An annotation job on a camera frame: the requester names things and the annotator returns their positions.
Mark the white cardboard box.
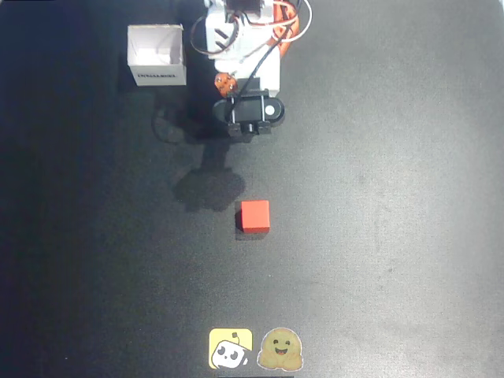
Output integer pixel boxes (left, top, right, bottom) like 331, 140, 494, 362
126, 23, 187, 87

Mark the black looped servo cable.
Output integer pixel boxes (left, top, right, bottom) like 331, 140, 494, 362
190, 15, 247, 61

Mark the red cube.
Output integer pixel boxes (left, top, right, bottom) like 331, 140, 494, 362
235, 199, 272, 234

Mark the white cable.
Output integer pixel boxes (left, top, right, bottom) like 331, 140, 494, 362
275, 0, 314, 43

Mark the hugging-face emoji sticker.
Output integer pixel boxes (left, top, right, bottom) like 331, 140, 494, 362
257, 327, 304, 372

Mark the black camera cable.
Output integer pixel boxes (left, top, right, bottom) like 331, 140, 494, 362
243, 37, 285, 92

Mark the black gripper-mounted camera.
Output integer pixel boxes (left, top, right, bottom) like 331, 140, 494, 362
212, 88, 285, 143

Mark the yellow robot-face sticker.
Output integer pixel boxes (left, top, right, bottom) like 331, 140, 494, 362
208, 328, 254, 370

